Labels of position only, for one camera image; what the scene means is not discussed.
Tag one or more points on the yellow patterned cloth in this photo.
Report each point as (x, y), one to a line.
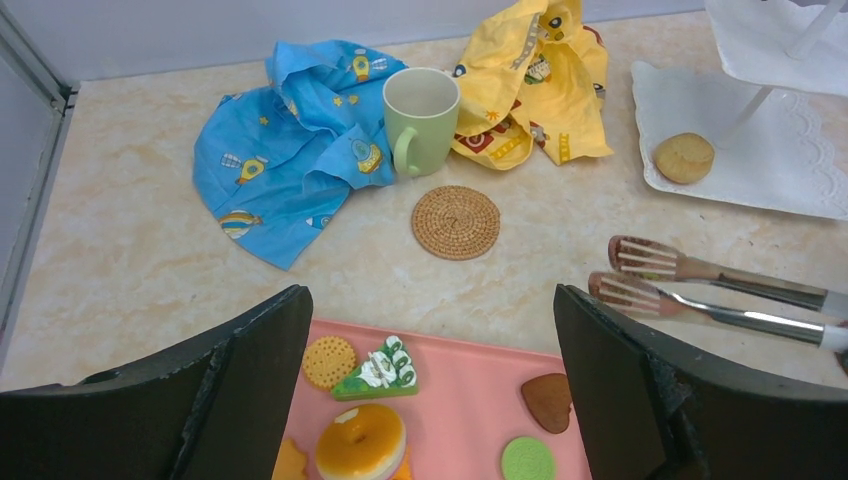
(532, 76)

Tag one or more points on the pink plastic tray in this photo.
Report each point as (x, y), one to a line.
(468, 407)

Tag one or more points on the blue patterned cloth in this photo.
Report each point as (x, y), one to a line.
(273, 165)

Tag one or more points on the green cake slice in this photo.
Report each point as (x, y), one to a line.
(388, 371)

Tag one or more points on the white tiered dessert stand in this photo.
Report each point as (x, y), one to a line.
(769, 151)

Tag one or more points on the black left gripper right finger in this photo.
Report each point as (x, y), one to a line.
(651, 406)

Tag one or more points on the round yellow cracker biscuit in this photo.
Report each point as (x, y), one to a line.
(327, 361)

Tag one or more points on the green round macaron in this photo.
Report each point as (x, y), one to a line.
(527, 458)

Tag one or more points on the brown heart cookie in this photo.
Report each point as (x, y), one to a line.
(548, 400)

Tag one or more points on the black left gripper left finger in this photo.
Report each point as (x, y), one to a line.
(214, 406)

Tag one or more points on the woven rattan coaster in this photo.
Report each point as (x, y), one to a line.
(455, 222)

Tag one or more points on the round tan muffin cake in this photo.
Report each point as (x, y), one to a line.
(685, 158)

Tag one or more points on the yellow flower cookie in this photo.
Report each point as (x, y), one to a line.
(291, 462)

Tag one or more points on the green mug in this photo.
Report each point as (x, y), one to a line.
(421, 107)

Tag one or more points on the orange glazed bun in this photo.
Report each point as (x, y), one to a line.
(368, 441)

